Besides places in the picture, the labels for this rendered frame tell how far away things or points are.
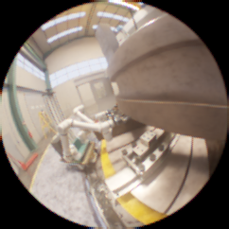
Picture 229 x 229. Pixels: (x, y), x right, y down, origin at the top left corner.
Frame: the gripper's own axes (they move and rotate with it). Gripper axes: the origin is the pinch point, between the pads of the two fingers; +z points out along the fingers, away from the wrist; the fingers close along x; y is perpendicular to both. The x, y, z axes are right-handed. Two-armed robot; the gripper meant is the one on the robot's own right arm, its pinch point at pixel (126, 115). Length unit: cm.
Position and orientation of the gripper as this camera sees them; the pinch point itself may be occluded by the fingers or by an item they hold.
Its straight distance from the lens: 83.8
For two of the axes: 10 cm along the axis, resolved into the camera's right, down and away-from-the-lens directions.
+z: 8.7, -4.1, 2.8
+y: 3.2, 9.0, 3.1
